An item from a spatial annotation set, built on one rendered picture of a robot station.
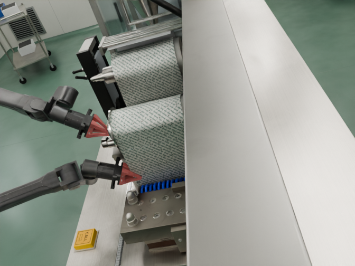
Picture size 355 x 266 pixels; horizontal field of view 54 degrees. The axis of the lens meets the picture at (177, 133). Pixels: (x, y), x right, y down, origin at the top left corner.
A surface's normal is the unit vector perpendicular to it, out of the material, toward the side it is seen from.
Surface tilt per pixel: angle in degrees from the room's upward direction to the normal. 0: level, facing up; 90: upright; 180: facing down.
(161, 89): 92
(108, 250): 0
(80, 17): 90
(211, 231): 0
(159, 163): 91
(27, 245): 0
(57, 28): 90
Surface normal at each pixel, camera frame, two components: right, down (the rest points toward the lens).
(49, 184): 0.14, -0.42
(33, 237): -0.26, -0.77
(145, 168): 0.00, 0.61
